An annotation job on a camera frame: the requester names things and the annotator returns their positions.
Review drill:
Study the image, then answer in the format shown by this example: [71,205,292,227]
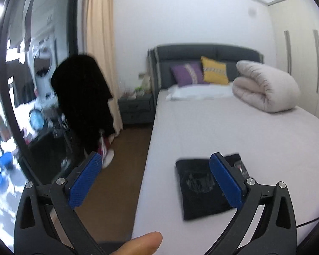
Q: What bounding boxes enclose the yellow pillow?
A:
[201,56,230,85]

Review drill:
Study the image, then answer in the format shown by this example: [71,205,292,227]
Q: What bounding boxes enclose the dark grey padded headboard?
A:
[148,44,264,107]

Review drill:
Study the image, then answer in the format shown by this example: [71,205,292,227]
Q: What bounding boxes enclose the dark grey nightstand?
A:
[118,93,156,125]

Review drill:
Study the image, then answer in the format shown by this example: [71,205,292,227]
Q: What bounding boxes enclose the black sliding door frame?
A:
[0,0,80,186]

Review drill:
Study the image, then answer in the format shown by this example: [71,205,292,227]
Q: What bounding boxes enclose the beige curtain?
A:
[81,0,124,139]

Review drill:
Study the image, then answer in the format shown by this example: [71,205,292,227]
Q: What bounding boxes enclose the black cable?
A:
[295,212,319,228]

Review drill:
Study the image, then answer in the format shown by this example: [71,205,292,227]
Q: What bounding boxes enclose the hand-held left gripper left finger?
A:
[14,151,104,255]

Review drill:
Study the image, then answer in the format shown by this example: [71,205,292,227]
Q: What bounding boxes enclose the white washing machine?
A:
[27,38,57,104]

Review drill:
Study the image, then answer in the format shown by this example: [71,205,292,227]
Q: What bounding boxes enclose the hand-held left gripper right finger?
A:
[205,152,298,255]

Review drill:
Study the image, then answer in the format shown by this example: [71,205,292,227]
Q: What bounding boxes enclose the black t-shirt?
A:
[175,157,238,221]

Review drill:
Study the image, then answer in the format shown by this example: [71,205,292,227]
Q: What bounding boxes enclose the white and red slippers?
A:
[98,135,115,169]

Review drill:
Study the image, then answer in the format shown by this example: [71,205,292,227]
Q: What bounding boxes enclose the bed with white sheet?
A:
[131,86,319,245]

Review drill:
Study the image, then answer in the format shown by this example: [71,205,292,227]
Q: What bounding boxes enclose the white pillow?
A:
[165,82,237,101]

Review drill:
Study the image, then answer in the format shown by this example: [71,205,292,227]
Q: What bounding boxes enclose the person's left hand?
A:
[110,231,163,255]

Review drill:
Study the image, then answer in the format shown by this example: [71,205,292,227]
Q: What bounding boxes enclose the purple pillow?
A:
[171,61,209,87]

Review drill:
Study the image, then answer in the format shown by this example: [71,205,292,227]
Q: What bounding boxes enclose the rolled beige duvet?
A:
[232,60,301,113]

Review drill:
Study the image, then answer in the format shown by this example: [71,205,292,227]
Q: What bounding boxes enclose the black folded cloth with label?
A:
[225,153,249,177]

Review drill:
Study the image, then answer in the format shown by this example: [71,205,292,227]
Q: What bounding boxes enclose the cream wardrobe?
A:
[267,0,319,125]

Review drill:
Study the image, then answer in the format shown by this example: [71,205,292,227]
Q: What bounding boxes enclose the black hanging garment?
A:
[51,54,116,157]

